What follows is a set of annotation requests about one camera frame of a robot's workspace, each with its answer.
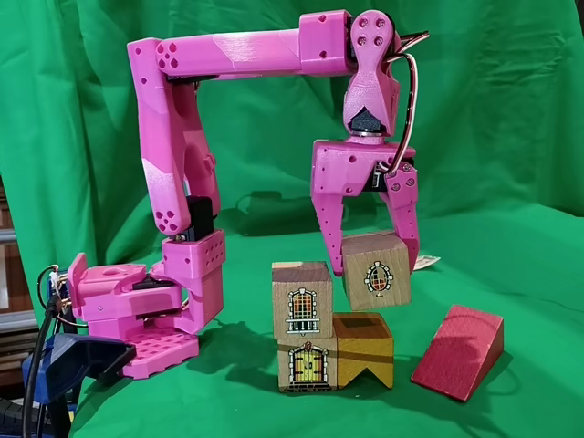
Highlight wooden cube oval window print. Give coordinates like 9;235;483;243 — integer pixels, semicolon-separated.
341;231;412;314

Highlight red wooden wedge block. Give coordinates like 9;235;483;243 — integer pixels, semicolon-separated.
410;304;506;403

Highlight paper house picture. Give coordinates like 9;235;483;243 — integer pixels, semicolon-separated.
413;254;442;273

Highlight wooden cube balcony window print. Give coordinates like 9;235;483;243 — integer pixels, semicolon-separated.
271;261;338;341

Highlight green cloth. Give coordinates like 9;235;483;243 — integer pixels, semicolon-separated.
0;0;584;438

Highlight yellow notched wooden block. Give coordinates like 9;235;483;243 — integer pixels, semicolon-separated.
331;312;395;391

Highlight wooden cube door print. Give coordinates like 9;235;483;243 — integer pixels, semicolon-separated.
276;335;339;394

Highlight blue and black clamp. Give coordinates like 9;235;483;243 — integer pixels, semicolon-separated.
22;331;137;438

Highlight brown wooden shelf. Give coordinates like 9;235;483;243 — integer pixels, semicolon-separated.
0;172;38;366

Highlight white red black servo cable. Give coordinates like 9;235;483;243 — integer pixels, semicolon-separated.
382;30;433;178

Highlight thin wires at arm base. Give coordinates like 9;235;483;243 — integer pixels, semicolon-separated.
37;263;70;316

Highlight thick black cable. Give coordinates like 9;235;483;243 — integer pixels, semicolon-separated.
22;296;66;438

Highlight black ribbed hose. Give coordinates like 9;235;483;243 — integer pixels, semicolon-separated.
0;394;47;429

